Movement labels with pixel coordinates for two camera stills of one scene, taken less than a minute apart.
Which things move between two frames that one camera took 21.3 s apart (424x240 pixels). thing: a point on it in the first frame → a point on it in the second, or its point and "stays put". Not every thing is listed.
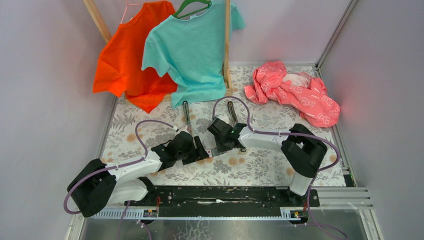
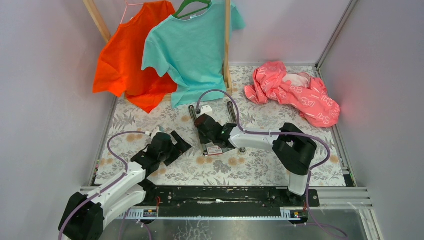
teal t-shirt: (191, 51) stays put
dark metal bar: (186, 112) → (205, 147)
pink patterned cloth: (307, 95) stays put
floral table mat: (132, 131) stays put
